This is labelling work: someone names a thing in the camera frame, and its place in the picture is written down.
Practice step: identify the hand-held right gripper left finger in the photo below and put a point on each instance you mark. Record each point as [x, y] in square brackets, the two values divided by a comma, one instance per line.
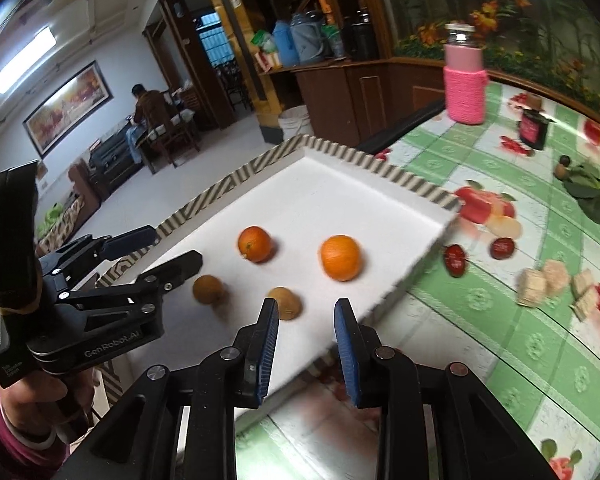
[266, 355]

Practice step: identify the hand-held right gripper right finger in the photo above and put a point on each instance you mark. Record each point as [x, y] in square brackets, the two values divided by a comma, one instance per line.
[346, 360]

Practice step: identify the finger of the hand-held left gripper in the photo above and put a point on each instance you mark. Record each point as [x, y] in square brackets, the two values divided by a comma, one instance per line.
[130, 240]
[177, 270]

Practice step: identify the orange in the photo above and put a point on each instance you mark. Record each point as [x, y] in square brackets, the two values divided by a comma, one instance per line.
[255, 244]
[340, 257]

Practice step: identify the red date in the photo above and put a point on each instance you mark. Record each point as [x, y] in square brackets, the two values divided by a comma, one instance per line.
[502, 247]
[455, 261]

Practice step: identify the white foam tray striped rim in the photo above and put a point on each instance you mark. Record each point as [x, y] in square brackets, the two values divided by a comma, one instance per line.
[330, 195]

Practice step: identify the twine spool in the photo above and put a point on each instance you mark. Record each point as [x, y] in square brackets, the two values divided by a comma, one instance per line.
[532, 287]

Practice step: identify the person's left forearm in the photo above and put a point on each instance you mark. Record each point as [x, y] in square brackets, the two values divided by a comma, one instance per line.
[5, 452]

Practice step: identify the person's left hand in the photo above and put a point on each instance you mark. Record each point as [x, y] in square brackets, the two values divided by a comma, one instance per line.
[37, 405]

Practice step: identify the brown kiwi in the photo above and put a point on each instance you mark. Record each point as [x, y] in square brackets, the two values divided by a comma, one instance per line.
[208, 290]
[286, 304]

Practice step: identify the dark low table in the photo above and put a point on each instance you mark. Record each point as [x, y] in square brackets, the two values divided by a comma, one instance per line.
[107, 160]

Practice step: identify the wooden chair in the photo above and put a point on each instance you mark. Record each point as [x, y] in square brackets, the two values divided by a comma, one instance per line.
[175, 135]

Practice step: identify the green checked printed tablecloth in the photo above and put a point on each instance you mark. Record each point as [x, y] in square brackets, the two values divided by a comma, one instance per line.
[480, 350]

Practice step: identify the white bucket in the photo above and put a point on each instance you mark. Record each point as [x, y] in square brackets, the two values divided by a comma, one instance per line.
[296, 122]

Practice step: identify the ceiling light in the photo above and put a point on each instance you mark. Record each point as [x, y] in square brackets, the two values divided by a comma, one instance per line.
[22, 60]

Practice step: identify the wooden cabinet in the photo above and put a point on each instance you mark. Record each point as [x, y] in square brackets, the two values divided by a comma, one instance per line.
[340, 95]

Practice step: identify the tan rice cracker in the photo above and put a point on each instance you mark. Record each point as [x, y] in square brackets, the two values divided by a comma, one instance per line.
[582, 281]
[586, 305]

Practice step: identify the blue plastic jug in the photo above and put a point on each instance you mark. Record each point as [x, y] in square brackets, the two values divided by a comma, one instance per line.
[285, 45]

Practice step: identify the grey plastic jug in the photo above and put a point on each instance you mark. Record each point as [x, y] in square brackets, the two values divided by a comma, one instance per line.
[307, 37]

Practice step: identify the small brown fruit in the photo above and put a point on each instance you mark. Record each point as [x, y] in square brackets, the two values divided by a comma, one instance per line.
[562, 167]

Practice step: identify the bottle with pink knit sleeve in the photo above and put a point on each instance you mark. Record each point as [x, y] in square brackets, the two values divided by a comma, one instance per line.
[464, 90]

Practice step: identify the dark green leafy vegetable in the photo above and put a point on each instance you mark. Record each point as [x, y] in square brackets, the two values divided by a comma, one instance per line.
[592, 190]

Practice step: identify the dark bottles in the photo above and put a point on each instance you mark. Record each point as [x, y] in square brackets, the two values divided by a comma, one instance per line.
[364, 35]

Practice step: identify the framed wall painting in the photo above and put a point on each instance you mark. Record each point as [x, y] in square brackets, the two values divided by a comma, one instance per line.
[67, 107]

